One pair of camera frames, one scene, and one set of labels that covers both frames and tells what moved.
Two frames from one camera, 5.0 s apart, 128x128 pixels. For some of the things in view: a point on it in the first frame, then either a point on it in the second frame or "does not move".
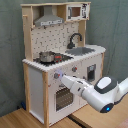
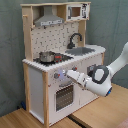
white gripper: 80,87 → 78,77
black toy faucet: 71,45 does not move
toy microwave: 78,11 does not move
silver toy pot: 47,56 does not move
